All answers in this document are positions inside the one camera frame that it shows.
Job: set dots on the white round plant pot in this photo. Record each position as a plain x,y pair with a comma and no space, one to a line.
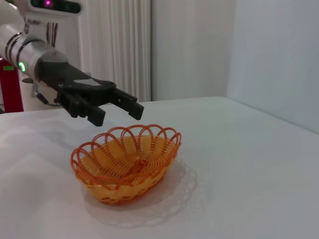
32,99

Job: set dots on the red cabinet with green label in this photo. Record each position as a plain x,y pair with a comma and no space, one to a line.
11,87

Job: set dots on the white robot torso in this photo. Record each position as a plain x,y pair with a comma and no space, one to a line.
42,16

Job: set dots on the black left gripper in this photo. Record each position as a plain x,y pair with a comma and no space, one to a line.
69,74

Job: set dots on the orange woven plastic basket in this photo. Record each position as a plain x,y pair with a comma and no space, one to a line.
112,191

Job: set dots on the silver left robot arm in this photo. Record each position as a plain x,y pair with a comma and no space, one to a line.
25,49

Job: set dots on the white ribbed radiator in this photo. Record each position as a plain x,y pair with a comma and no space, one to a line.
112,49

